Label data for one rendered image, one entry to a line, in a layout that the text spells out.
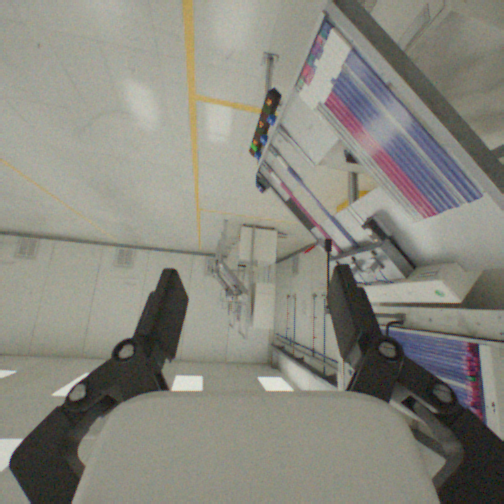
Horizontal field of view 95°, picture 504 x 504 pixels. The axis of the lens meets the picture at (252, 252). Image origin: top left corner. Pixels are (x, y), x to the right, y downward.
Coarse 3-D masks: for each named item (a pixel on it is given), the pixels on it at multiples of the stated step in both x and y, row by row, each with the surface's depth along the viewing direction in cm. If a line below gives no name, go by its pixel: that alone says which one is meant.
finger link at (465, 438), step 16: (416, 400) 9; (432, 416) 8; (448, 416) 8; (464, 416) 8; (448, 432) 8; (464, 432) 8; (480, 432) 8; (448, 448) 8; (464, 448) 8; (480, 448) 7; (496, 448) 7; (448, 464) 8; (464, 464) 7; (480, 464) 7; (496, 464) 7; (432, 480) 8; (448, 480) 7; (464, 480) 7; (480, 480) 7; (496, 480) 7; (448, 496) 7; (464, 496) 7; (480, 496) 7; (496, 496) 7
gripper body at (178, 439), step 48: (144, 432) 7; (192, 432) 7; (240, 432) 7; (288, 432) 7; (336, 432) 7; (384, 432) 7; (96, 480) 6; (144, 480) 6; (192, 480) 6; (240, 480) 6; (288, 480) 6; (336, 480) 6; (384, 480) 6
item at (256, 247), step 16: (224, 224) 398; (224, 240) 393; (240, 240) 400; (256, 240) 409; (272, 240) 414; (240, 256) 397; (256, 256) 403; (272, 256) 409; (224, 272) 424; (272, 272) 407; (240, 288) 405; (256, 288) 392; (272, 288) 398; (240, 304) 433; (256, 304) 387; (272, 304) 393; (240, 320) 389; (256, 320) 382; (272, 320) 388
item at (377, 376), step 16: (384, 336) 10; (368, 352) 9; (384, 352) 9; (400, 352) 9; (368, 368) 9; (384, 368) 9; (400, 368) 9; (352, 384) 9; (368, 384) 8; (384, 384) 8; (384, 400) 8
